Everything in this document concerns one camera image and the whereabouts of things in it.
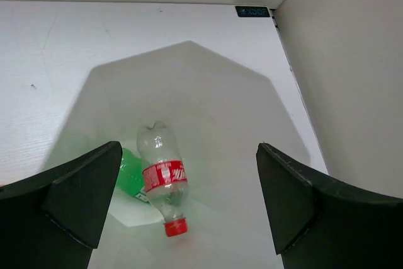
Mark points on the clear bottle red label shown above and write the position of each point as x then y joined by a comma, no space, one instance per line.
164,175

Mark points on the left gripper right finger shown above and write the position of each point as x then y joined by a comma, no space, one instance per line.
317,221

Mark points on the white octagonal bin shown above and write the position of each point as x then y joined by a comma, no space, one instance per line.
220,111

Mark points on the green plastic bottle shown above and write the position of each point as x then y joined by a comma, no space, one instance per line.
130,179

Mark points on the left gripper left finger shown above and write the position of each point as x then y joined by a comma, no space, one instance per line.
55,219

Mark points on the right table logo sticker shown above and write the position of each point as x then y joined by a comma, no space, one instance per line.
252,12

